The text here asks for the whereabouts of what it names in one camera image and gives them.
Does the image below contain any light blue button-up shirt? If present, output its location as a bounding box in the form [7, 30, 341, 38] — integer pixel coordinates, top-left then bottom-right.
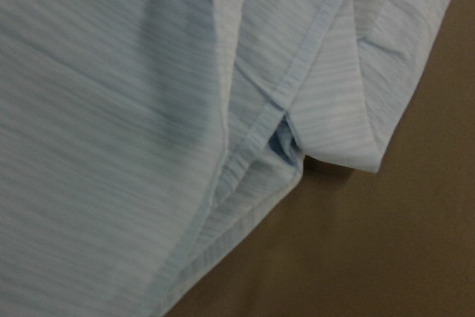
[1, 0, 451, 316]

